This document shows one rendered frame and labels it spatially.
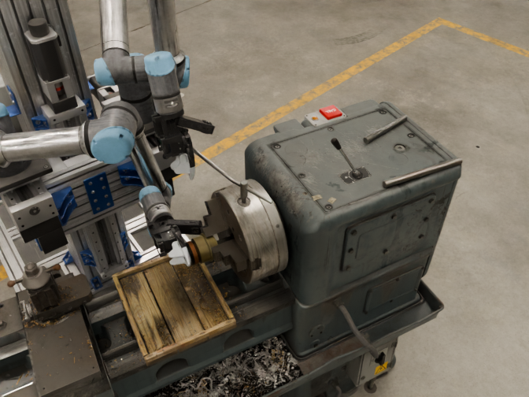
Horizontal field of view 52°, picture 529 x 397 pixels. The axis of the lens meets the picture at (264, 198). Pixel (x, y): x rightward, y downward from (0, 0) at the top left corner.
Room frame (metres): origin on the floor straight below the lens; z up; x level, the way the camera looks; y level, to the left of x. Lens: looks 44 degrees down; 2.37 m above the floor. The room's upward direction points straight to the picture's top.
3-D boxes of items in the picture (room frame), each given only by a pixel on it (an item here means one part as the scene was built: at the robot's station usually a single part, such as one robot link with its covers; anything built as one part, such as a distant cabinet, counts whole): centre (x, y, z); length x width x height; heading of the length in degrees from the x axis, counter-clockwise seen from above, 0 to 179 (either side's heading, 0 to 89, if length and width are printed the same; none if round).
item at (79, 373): (0.91, 0.63, 0.95); 0.43 x 0.17 x 0.05; 27
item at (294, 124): (1.50, -0.09, 1.24); 0.09 x 0.08 x 0.03; 117
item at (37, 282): (0.96, 0.66, 1.13); 0.08 x 0.08 x 0.03
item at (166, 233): (1.17, 0.31, 1.08); 0.12 x 0.09 x 0.08; 26
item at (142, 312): (1.05, 0.30, 0.89); 0.36 x 0.30 x 0.04; 27
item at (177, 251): (1.08, 0.26, 1.10); 0.09 x 0.06 x 0.03; 26
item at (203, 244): (1.11, 0.20, 1.08); 0.09 x 0.09 x 0.09; 27
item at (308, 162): (1.38, -0.29, 1.06); 0.59 x 0.48 x 0.39; 117
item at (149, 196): (1.32, 0.38, 1.08); 0.11 x 0.08 x 0.09; 26
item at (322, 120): (1.57, -0.21, 1.23); 0.13 x 0.08 x 0.05; 117
